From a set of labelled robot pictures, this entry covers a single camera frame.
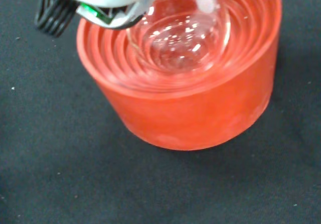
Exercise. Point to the black scalloped bench cloth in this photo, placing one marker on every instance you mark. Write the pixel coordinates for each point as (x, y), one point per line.
(50, 158)

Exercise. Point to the orange ribbed flask stand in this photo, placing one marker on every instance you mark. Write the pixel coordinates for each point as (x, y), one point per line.
(188, 103)

